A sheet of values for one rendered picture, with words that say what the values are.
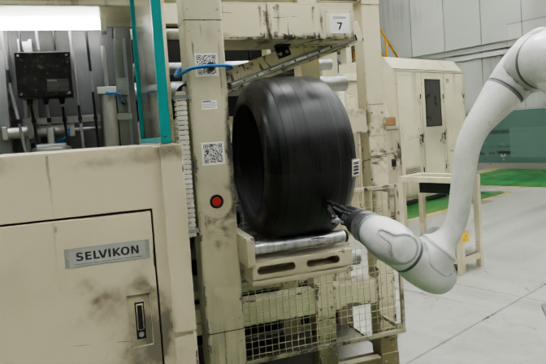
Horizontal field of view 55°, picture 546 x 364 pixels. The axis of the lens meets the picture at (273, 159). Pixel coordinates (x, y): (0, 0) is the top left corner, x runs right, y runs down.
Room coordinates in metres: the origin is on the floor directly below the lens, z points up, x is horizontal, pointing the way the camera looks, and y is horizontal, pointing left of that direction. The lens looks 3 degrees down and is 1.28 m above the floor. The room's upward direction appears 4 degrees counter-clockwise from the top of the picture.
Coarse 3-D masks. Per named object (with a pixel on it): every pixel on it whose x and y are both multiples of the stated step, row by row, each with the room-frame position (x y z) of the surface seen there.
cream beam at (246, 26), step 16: (224, 16) 2.01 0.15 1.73; (240, 16) 2.02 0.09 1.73; (256, 16) 2.04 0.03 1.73; (272, 16) 2.06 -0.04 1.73; (288, 16) 2.09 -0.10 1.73; (304, 16) 2.11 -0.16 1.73; (320, 16) 2.13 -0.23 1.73; (352, 16) 2.17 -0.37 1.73; (224, 32) 2.00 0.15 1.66; (240, 32) 2.02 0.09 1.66; (256, 32) 2.04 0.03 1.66; (272, 32) 2.06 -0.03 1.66; (288, 32) 2.08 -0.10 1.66; (304, 32) 2.10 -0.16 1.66; (320, 32) 2.13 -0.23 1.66; (352, 32) 2.17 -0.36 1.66; (224, 48) 2.20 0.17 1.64; (240, 48) 2.22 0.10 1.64; (256, 48) 2.25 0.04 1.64; (272, 48) 2.28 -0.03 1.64
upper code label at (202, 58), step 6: (198, 54) 1.71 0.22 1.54; (204, 54) 1.71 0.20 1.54; (210, 54) 1.72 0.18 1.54; (216, 54) 1.73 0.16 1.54; (198, 60) 1.71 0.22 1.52; (204, 60) 1.71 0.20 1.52; (210, 60) 1.72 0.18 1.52; (216, 60) 1.73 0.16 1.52; (198, 72) 1.71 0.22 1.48; (204, 72) 1.71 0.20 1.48; (210, 72) 1.72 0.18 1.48; (216, 72) 1.72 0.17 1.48
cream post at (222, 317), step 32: (192, 0) 1.71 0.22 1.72; (192, 32) 1.70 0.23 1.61; (192, 64) 1.70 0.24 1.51; (192, 96) 1.70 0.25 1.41; (224, 96) 1.73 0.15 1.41; (192, 128) 1.70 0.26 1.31; (224, 128) 1.73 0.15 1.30; (192, 160) 1.74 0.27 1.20; (224, 192) 1.72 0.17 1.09; (224, 224) 1.72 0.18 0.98; (224, 256) 1.72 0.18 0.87; (224, 288) 1.72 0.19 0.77; (224, 320) 1.71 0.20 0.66; (224, 352) 1.71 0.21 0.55
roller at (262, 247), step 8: (320, 232) 1.77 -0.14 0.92; (328, 232) 1.77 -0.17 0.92; (336, 232) 1.77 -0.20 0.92; (344, 232) 1.78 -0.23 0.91; (264, 240) 1.70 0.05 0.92; (272, 240) 1.70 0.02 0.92; (280, 240) 1.71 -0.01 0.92; (288, 240) 1.71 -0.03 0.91; (296, 240) 1.72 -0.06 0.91; (304, 240) 1.73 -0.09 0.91; (312, 240) 1.73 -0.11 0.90; (320, 240) 1.74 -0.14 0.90; (328, 240) 1.75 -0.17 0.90; (336, 240) 1.76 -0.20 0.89; (344, 240) 1.78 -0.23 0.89; (256, 248) 1.67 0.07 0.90; (264, 248) 1.68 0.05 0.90; (272, 248) 1.69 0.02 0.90; (280, 248) 1.70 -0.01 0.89; (288, 248) 1.71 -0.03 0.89; (296, 248) 1.72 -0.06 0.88; (304, 248) 1.74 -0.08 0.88
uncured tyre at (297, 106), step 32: (256, 96) 1.72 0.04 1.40; (288, 96) 1.68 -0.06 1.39; (320, 96) 1.70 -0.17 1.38; (256, 128) 2.11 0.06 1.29; (288, 128) 1.60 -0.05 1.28; (320, 128) 1.63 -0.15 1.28; (256, 160) 2.13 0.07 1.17; (288, 160) 1.58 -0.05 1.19; (320, 160) 1.61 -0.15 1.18; (256, 192) 2.09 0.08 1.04; (288, 192) 1.60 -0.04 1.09; (320, 192) 1.63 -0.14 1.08; (352, 192) 1.70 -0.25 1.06; (256, 224) 1.79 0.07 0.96; (288, 224) 1.66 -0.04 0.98; (320, 224) 1.72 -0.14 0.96
